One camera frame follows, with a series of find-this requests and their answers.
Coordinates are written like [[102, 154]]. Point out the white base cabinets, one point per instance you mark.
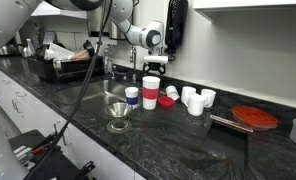
[[31, 113]]

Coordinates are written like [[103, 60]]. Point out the small red round lid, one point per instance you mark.
[[165, 102]]

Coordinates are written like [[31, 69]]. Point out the chrome tap spout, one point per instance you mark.
[[133, 70]]

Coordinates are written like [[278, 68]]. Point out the black clamp lever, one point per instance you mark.
[[85, 168]]

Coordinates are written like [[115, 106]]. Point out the grey propped panel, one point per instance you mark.
[[48, 38]]

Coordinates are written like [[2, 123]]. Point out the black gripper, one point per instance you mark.
[[154, 67]]

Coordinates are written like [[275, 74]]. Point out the white bottle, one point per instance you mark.
[[29, 49]]

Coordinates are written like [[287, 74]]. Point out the black wall-mounted dispenser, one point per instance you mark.
[[175, 26]]

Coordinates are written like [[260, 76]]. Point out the dark glossy flat board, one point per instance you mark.
[[226, 146]]

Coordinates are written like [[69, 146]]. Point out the white cup blue band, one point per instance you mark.
[[132, 96]]

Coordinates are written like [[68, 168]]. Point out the stainless steel sink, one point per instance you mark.
[[101, 95]]

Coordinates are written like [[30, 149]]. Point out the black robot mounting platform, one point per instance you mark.
[[58, 166]]

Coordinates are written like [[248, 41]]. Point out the white ceramic mug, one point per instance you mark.
[[210, 96], [187, 93], [196, 106]]

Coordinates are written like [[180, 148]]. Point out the white wall cabinet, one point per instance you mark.
[[248, 5]]

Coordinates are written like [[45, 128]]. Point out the chrome sink fixture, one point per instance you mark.
[[109, 66]]

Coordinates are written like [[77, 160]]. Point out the long metallic bar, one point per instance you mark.
[[231, 124]]

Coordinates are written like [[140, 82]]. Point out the small plain white cup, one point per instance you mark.
[[172, 92]]

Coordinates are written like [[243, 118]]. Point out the tall white red-band cup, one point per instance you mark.
[[151, 95]]

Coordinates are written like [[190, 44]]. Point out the steel kettle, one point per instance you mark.
[[4, 50]]

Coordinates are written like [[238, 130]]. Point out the black dish rack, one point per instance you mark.
[[64, 70]]

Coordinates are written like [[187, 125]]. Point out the white dishes in rack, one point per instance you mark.
[[58, 51]]

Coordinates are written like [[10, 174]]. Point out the black round utensil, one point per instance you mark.
[[89, 46]]

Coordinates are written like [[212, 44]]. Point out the steel funnel coffee dripper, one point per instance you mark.
[[119, 111]]

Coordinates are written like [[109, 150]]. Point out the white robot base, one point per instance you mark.
[[1, 153]]

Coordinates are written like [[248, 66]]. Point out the pink dish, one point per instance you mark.
[[80, 55]]

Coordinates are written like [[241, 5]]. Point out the grey wall box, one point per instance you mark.
[[94, 23]]

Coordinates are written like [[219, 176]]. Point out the green yellow sponge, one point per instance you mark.
[[162, 92]]

